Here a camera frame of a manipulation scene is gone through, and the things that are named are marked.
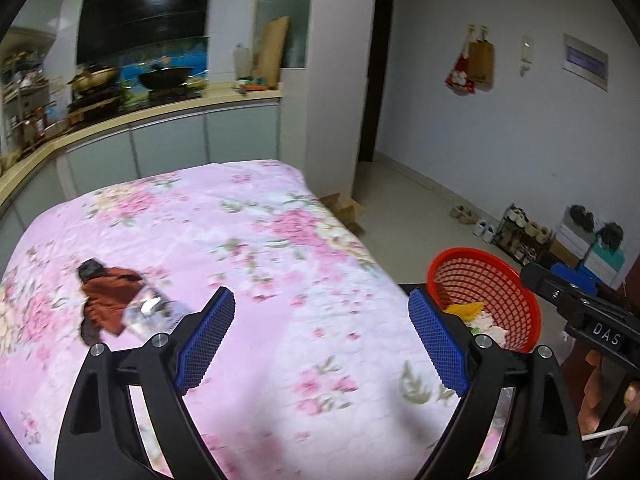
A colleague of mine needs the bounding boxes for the yellow foam net sheet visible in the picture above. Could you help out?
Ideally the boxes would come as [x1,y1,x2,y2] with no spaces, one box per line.
[445,301,484,323]

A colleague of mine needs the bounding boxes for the cream cloth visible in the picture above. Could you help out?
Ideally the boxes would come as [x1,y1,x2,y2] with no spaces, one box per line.
[465,311,509,348]

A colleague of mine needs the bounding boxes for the white plastic bag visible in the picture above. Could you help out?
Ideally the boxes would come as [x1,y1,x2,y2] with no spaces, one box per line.
[122,285,191,341]

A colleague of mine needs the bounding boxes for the brown and black bag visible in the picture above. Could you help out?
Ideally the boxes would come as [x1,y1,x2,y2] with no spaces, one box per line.
[77,259,144,347]

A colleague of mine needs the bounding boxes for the person's right hand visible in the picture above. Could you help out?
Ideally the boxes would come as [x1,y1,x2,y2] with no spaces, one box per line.
[577,349,640,436]

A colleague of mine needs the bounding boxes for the red plastic mesh basket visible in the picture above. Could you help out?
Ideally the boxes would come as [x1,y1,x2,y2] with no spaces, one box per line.
[426,247,541,353]

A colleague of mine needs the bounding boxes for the stacked shoe boxes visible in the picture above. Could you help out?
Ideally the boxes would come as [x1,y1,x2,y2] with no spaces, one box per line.
[549,205,625,286]

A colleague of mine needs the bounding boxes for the black shoe rack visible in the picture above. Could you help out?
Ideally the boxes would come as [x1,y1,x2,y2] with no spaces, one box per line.
[492,204,552,266]

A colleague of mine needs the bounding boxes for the pink floral quilt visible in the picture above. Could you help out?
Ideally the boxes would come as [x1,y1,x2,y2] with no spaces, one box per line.
[0,159,504,480]

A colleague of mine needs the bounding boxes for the cardboard box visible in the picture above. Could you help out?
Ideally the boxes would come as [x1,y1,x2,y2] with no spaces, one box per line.
[320,193,364,235]

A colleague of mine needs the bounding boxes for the red hanging ornament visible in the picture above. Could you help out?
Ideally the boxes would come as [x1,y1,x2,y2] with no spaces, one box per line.
[445,25,475,96]

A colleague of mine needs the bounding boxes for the black wok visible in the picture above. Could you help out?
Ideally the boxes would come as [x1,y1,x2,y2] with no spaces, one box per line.
[138,64,193,91]

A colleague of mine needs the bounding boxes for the brown hanging paper bag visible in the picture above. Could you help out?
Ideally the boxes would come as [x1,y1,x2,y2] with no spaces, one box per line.
[468,25,495,87]

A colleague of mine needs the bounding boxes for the white intercom phone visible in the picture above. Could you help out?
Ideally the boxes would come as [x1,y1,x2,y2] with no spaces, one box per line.
[520,36,535,77]

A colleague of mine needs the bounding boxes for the golden pan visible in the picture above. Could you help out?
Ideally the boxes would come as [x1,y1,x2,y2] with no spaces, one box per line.
[67,66,120,94]

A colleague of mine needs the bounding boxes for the metal spice rack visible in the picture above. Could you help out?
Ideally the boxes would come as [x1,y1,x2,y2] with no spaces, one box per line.
[1,50,50,157]

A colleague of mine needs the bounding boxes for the white plastic jug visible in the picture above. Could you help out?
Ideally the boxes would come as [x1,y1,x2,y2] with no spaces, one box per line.
[233,44,253,80]

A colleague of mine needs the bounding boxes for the wooden cutting board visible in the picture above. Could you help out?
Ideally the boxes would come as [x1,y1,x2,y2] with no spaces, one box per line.
[257,16,290,88]

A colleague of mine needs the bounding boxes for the black range hood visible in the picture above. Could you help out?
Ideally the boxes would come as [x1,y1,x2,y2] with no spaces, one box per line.
[76,0,208,65]

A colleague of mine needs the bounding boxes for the white cable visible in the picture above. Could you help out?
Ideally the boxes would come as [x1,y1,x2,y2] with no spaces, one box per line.
[579,424,632,478]

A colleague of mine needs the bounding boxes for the grey wall panel box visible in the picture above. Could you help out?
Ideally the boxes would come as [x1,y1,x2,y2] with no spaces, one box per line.
[563,35,608,91]

